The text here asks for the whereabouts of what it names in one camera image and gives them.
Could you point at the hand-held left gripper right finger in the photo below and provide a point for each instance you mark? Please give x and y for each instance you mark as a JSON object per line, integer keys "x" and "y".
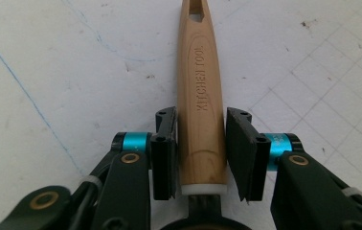
{"x": 246, "y": 159}

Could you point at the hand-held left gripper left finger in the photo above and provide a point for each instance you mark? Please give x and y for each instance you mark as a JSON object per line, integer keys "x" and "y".
{"x": 164, "y": 159}

